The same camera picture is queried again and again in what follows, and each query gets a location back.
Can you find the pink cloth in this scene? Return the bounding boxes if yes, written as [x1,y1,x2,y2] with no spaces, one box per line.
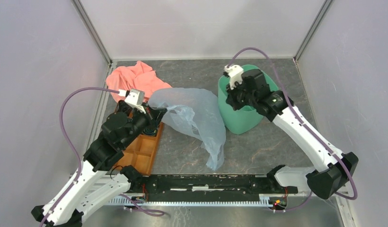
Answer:
[106,61,171,101]

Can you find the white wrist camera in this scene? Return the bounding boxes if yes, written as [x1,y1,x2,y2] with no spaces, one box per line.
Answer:
[223,65,244,90]
[118,89,146,114]

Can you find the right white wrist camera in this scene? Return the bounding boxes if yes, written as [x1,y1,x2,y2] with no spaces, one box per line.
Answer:
[223,65,244,90]

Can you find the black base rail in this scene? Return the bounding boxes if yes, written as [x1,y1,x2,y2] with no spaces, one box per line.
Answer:
[128,175,299,202]

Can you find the aluminium corner post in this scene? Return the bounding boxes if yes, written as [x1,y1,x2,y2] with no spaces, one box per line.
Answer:
[71,0,113,65]
[293,0,334,61]

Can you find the black green bag roll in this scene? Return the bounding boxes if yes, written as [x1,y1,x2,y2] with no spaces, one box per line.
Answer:
[142,126,159,137]

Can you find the left aluminium corner post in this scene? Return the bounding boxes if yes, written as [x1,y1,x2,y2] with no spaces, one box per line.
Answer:
[71,0,113,65]

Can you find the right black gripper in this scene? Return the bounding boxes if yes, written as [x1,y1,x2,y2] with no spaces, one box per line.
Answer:
[225,79,256,112]

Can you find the green trash bin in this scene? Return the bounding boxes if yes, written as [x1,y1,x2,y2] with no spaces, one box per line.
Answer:
[218,64,279,135]

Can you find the black bag roll top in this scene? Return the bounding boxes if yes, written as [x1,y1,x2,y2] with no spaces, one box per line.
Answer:
[115,100,132,116]

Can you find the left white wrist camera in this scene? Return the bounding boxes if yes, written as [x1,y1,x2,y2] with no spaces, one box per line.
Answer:
[118,89,146,114]

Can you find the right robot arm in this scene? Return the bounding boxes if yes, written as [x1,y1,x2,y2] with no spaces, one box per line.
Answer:
[223,65,359,199]

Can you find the orange compartment tray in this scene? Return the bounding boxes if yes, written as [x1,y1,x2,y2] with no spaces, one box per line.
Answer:
[113,109,164,175]

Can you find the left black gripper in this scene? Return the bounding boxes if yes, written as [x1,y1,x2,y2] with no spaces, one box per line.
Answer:
[120,101,168,148]

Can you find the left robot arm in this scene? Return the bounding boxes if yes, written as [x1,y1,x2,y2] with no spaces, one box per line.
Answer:
[31,105,167,227]

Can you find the blue plastic trash bag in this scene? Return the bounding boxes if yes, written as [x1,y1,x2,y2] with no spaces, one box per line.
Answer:
[148,87,226,171]

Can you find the white toothed cable duct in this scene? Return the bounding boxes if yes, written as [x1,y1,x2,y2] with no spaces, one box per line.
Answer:
[105,196,275,208]

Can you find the right aluminium corner post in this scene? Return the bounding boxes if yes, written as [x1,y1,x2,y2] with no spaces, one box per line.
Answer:
[293,0,334,61]

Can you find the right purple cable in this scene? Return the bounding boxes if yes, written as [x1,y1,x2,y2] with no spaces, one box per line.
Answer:
[227,47,359,201]

